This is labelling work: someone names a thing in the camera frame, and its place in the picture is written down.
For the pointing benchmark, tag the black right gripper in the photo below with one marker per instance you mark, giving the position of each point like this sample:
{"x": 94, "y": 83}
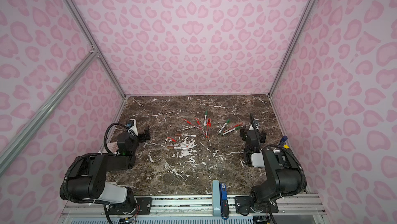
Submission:
{"x": 252, "y": 132}

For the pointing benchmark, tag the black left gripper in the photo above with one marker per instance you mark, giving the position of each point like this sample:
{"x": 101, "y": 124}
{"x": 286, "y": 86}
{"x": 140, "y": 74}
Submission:
{"x": 143, "y": 135}

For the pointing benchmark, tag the green cap marker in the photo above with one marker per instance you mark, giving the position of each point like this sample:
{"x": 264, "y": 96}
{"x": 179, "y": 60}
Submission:
{"x": 235, "y": 129}

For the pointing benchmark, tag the green cap marker pen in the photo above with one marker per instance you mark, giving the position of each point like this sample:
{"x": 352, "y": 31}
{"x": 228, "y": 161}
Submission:
{"x": 223, "y": 126}

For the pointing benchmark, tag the brown cap marker pen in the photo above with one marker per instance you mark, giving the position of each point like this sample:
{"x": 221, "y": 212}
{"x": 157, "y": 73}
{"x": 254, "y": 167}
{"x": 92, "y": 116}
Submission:
{"x": 177, "y": 148}

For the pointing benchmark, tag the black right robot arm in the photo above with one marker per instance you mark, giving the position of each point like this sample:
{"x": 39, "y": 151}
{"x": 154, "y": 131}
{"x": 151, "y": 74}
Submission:
{"x": 284, "y": 174}

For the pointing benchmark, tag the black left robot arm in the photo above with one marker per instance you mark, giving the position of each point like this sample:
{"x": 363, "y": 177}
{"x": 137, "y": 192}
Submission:
{"x": 85, "y": 179}

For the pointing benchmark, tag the red cap pen right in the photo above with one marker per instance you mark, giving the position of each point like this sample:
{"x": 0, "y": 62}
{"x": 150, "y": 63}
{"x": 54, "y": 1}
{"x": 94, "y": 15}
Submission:
{"x": 235, "y": 126}

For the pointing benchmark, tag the red pen cluster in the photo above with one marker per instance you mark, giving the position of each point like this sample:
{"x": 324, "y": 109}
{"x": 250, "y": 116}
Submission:
{"x": 210, "y": 127}
{"x": 199, "y": 125}
{"x": 207, "y": 127}

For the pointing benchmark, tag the red pen cluster centre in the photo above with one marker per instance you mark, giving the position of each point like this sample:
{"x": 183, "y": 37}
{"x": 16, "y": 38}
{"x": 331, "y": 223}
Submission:
{"x": 207, "y": 127}

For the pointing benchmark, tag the red pen far left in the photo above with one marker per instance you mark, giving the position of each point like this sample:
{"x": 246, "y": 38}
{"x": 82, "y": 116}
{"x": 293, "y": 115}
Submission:
{"x": 188, "y": 122}

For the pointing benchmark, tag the green cap pen upright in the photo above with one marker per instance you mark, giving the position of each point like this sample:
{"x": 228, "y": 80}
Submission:
{"x": 205, "y": 118}

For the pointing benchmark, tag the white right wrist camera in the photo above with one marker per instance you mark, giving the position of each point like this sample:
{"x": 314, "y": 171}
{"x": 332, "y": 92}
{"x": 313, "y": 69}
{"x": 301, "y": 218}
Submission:
{"x": 254, "y": 123}

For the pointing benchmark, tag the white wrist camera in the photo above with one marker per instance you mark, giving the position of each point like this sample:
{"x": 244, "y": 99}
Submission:
{"x": 254, "y": 123}
{"x": 132, "y": 129}

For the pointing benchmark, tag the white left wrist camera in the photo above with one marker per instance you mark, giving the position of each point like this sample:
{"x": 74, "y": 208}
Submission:
{"x": 132, "y": 129}

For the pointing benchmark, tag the light blue rail bracket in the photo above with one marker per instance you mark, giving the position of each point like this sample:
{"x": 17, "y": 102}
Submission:
{"x": 216, "y": 198}

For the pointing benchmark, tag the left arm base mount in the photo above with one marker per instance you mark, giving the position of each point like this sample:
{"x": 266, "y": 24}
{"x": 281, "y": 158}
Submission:
{"x": 130, "y": 206}

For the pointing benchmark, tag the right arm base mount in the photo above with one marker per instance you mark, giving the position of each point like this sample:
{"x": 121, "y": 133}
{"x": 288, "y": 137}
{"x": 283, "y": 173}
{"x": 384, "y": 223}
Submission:
{"x": 246, "y": 205}

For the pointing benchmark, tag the blue device on rail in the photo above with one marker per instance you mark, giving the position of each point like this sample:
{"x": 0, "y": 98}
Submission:
{"x": 224, "y": 202}

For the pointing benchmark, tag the aluminium front rail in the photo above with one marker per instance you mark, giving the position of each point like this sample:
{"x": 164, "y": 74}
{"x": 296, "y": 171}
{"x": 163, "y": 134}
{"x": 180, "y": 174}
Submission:
{"x": 198, "y": 209}

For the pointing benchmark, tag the aluminium frame diagonal bar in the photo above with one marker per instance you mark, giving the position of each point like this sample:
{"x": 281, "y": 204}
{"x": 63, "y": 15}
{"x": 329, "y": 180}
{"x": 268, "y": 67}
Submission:
{"x": 20, "y": 141}

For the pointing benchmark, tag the left corner frame post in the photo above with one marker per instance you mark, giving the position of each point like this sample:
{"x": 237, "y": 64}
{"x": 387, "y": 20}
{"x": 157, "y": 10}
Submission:
{"x": 83, "y": 26}

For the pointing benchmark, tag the corner frame post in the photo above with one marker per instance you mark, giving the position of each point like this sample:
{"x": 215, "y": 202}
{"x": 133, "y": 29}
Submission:
{"x": 83, "y": 26}
{"x": 304, "y": 18}

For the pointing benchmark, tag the right corner frame post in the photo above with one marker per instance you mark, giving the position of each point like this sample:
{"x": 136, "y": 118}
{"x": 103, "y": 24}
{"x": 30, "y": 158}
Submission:
{"x": 304, "y": 18}

